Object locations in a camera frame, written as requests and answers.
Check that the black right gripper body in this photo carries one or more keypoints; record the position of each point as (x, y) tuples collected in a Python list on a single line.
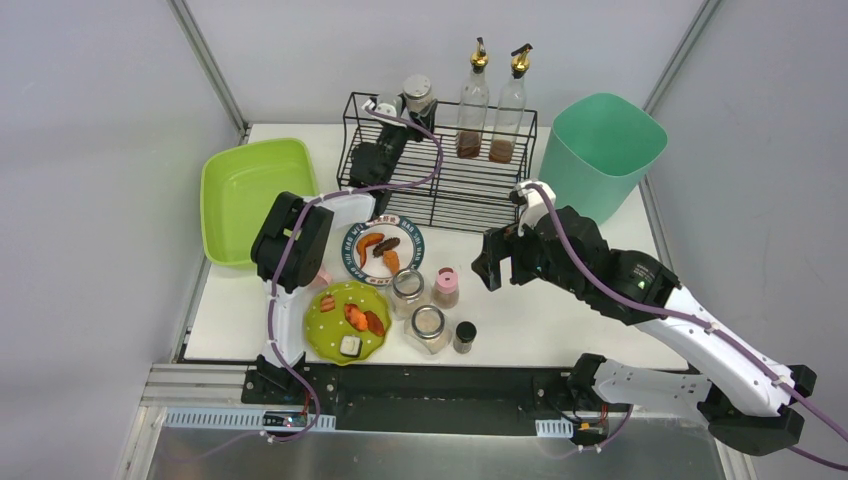
[(507, 252)]

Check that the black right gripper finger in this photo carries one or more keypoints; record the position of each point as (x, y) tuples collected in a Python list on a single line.
[(487, 264), (507, 242)]

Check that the pink lid spice jar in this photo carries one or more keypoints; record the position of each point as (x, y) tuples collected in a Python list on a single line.
[(445, 293)]

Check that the white plate with blue rim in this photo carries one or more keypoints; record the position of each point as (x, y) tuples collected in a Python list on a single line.
[(410, 251)]

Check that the silver lid pellet jar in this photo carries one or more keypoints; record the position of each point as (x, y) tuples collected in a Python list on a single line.
[(420, 101)]

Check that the black lid spice jar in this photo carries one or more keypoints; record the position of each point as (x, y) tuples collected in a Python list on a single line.
[(465, 334)]

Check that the glass jar with metal ring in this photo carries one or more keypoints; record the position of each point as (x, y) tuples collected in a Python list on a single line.
[(407, 292)]

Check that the glass jar with beige powder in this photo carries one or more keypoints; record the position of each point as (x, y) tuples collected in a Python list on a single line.
[(428, 329)]

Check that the oil bottle with black spout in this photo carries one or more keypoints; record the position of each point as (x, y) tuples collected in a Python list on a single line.
[(510, 108)]

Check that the oil bottle with gold cap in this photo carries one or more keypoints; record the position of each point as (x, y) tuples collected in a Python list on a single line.
[(473, 105)]

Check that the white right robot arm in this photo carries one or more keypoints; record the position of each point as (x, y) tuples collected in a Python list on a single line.
[(743, 399)]

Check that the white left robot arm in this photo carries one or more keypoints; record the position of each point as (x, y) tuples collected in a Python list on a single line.
[(289, 248)]

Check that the orange shrimp toy food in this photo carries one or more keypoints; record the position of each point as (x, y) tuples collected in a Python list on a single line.
[(366, 241)]

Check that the dark sea cucumber toy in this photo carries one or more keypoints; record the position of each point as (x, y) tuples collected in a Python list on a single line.
[(387, 244)]

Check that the orange fried food piece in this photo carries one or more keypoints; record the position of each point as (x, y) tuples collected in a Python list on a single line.
[(391, 260)]

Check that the green plastic waste bin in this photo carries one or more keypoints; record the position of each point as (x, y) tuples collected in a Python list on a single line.
[(598, 150)]

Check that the pink cup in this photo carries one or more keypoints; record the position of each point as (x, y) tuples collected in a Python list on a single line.
[(322, 278)]

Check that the lime green plastic basin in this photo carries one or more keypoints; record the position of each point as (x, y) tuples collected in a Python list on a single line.
[(238, 187)]

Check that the red sausage toy piece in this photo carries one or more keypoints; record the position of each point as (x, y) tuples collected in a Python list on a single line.
[(375, 324)]

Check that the sausage slice toy food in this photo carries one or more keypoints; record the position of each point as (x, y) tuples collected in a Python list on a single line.
[(327, 304)]

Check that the green polka dot plate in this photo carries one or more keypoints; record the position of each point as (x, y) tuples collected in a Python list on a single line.
[(324, 331)]

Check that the white sushi toy piece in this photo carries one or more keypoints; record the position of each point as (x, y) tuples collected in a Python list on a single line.
[(351, 346)]

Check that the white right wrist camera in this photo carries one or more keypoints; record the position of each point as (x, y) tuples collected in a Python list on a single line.
[(529, 197)]

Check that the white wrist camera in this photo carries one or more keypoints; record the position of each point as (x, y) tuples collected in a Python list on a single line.
[(529, 197), (385, 109)]

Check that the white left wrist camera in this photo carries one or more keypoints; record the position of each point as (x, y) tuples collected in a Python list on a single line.
[(385, 109)]

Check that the black wire rack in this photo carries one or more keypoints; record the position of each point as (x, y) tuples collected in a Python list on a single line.
[(468, 194)]

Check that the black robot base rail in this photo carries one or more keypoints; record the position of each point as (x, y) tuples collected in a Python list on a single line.
[(500, 401)]

